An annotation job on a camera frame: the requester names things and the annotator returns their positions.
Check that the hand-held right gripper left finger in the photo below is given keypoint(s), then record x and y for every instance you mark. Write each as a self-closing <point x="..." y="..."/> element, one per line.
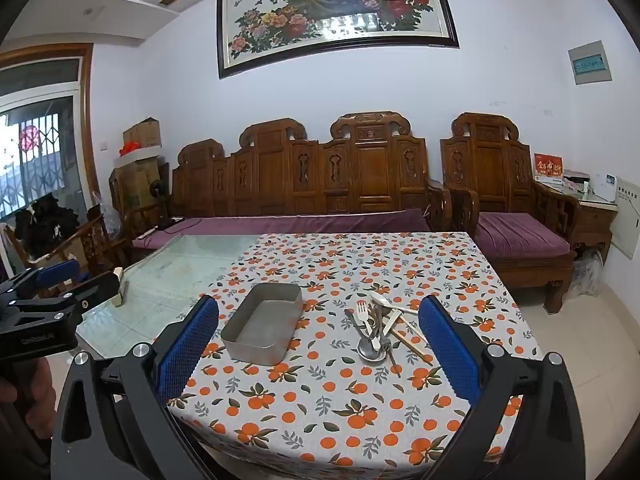
<point x="187" y="350"/>

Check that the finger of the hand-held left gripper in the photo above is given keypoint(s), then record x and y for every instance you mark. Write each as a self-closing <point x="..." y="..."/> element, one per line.
<point x="92" y="292"/>
<point x="57" y="274"/>

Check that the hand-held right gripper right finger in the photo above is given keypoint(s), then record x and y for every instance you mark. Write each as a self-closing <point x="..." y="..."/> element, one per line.
<point x="445" y="350"/>

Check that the white plastic spoon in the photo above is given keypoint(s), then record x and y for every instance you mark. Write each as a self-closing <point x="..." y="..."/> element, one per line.
<point x="395" y="305"/>

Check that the metal spoon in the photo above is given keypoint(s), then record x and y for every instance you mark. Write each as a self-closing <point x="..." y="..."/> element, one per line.
<point x="371" y="352"/>

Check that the rectangular metal tray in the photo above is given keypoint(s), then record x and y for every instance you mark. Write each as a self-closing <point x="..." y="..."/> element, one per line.
<point x="265" y="320"/>

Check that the white plastic fork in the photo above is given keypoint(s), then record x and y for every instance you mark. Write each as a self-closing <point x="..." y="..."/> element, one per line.
<point x="361" y="310"/>

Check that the person's left hand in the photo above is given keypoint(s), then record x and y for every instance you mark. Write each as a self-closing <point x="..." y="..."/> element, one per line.
<point x="42" y="385"/>

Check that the wooden chair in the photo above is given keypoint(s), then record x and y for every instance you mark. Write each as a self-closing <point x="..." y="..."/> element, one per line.
<point x="95" y="245"/>

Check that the black cloth pile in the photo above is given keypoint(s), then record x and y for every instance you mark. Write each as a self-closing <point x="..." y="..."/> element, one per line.
<point x="45" y="225"/>

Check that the white remote control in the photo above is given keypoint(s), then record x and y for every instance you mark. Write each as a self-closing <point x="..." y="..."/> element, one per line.
<point x="147" y="234"/>

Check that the large cardboard box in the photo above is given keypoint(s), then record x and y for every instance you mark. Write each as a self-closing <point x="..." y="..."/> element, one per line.
<point x="137" y="185"/>

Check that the black desk fan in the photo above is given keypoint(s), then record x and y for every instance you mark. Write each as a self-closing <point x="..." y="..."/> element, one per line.
<point x="160" y="191"/>

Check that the window with metal grille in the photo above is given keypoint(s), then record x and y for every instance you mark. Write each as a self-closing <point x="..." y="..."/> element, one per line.
<point x="40" y="150"/>

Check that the orange print tablecloth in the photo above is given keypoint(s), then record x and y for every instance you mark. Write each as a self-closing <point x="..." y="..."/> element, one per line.
<point x="325" y="410"/>

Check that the purple armchair cushion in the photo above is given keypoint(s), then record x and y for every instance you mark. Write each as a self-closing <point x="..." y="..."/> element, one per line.
<point x="520" y="235"/>

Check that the white flat box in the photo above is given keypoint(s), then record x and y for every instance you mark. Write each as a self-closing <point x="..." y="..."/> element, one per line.
<point x="137" y="156"/>

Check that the clear plastic bag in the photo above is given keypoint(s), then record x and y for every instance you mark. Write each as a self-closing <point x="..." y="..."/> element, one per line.
<point x="587" y="275"/>

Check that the small cardboard box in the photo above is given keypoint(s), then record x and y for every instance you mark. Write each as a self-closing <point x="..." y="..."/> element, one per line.
<point x="142" y="134"/>

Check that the carved wooden sofa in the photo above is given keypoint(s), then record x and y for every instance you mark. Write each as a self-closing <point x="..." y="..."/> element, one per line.
<point x="370" y="170"/>

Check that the carved wooden armchair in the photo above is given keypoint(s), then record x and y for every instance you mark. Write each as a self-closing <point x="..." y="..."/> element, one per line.
<point x="492" y="160"/>

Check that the wooden side table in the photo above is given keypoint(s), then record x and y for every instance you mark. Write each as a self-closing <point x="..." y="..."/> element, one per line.
<point x="595" y="220"/>

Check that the red gift box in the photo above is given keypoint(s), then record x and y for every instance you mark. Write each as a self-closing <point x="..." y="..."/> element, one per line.
<point x="548" y="166"/>

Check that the white box device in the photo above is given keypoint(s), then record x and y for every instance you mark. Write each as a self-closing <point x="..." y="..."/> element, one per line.
<point x="605" y="186"/>

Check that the grey electrical panel box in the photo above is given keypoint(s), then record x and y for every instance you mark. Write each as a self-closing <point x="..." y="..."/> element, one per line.
<point x="590" y="62"/>

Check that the framed peacock painting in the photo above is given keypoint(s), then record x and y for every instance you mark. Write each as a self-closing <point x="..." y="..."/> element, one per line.
<point x="330" y="15"/>

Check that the white wall cabinet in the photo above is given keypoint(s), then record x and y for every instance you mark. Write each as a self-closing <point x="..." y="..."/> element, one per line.
<point x="625" y="220"/>

